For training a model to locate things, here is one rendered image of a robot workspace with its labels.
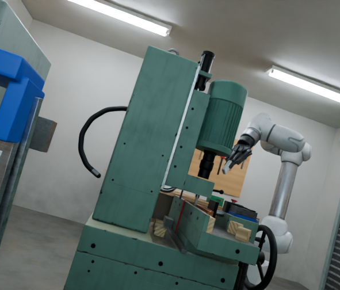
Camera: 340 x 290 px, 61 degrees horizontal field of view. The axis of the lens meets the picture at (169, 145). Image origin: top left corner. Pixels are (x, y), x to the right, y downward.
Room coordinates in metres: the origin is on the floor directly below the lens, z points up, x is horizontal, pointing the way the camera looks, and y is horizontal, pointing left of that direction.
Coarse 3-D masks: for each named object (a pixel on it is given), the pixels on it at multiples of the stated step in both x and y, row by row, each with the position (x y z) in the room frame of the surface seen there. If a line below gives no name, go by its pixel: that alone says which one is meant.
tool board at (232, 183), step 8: (200, 152) 4.63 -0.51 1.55; (192, 160) 4.62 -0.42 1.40; (200, 160) 4.63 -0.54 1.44; (216, 160) 4.67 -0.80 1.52; (224, 160) 4.68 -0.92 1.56; (248, 160) 4.74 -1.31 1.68; (192, 168) 4.62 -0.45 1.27; (216, 168) 4.67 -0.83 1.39; (232, 168) 4.71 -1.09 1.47; (240, 168) 4.72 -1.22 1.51; (216, 176) 4.68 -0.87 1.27; (224, 176) 4.69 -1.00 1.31; (232, 176) 4.71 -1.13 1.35; (240, 176) 4.73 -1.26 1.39; (216, 184) 4.68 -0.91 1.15; (224, 184) 4.70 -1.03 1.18; (232, 184) 4.72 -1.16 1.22; (240, 184) 4.73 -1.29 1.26; (224, 192) 4.70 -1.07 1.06; (232, 192) 4.72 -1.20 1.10; (240, 192) 4.74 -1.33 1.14
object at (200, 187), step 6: (186, 180) 1.24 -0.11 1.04; (192, 180) 1.24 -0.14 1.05; (198, 180) 1.25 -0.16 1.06; (204, 180) 1.25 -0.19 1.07; (186, 186) 1.24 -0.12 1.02; (192, 186) 1.24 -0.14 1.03; (198, 186) 1.25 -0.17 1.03; (204, 186) 1.25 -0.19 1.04; (210, 186) 1.25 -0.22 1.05; (192, 192) 1.25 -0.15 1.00; (198, 192) 1.25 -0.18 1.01; (204, 192) 1.25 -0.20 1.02; (210, 192) 1.25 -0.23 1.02; (198, 198) 1.28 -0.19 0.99
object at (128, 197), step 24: (144, 72) 1.13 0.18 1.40; (168, 72) 1.14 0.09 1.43; (192, 72) 1.15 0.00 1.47; (144, 96) 1.13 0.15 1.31; (168, 96) 1.14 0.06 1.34; (144, 120) 1.13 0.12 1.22; (168, 120) 1.14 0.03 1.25; (120, 144) 1.13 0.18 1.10; (144, 144) 1.14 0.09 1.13; (168, 144) 1.15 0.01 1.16; (120, 168) 1.13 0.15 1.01; (144, 168) 1.14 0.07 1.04; (120, 192) 1.13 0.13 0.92; (144, 192) 1.14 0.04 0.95; (96, 216) 1.13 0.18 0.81; (120, 216) 1.14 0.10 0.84; (144, 216) 1.15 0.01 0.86
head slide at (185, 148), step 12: (192, 96) 1.19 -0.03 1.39; (204, 96) 1.20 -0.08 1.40; (192, 108) 1.19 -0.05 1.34; (204, 108) 1.20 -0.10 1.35; (192, 120) 1.20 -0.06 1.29; (192, 132) 1.20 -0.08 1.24; (180, 144) 1.19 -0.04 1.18; (192, 144) 1.20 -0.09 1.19; (180, 156) 1.20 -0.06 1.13; (192, 156) 1.20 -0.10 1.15; (180, 168) 1.20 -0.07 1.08; (168, 180) 1.19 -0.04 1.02; (180, 180) 1.20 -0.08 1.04
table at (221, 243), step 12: (180, 228) 1.23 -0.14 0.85; (192, 228) 1.06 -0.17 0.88; (216, 228) 1.13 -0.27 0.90; (192, 240) 1.02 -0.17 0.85; (204, 240) 0.96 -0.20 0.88; (216, 240) 0.96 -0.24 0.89; (228, 240) 0.97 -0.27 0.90; (216, 252) 0.96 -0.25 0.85; (228, 252) 0.97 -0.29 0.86; (240, 252) 0.97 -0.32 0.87; (252, 252) 0.98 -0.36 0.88; (252, 264) 0.98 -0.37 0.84
